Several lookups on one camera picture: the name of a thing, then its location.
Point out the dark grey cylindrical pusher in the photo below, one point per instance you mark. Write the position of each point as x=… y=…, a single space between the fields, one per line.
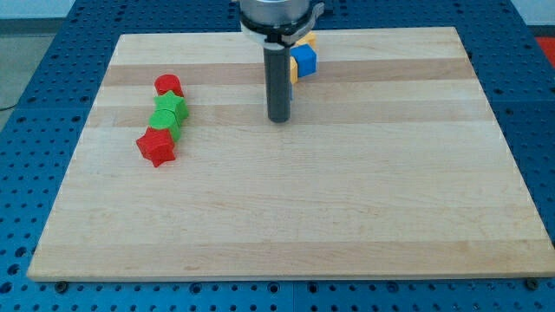
x=277 y=70

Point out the yellow block left of cube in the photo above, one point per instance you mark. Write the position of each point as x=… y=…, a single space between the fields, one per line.
x=293 y=70

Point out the blue cube block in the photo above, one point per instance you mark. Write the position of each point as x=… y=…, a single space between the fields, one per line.
x=306 y=59

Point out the yellow block behind cube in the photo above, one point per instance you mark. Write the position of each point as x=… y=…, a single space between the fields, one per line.
x=310 y=38

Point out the red cylinder block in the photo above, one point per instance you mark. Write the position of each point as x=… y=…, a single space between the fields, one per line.
x=168 y=82

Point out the green star block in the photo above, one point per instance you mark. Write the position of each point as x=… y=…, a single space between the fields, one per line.
x=174 y=103

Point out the green cylinder block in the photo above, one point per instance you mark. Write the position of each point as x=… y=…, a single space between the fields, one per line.
x=165 y=119

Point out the red star block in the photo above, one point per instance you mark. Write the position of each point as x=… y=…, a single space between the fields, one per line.
x=156 y=146

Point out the wooden board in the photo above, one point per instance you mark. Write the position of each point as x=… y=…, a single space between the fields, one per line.
x=391 y=166

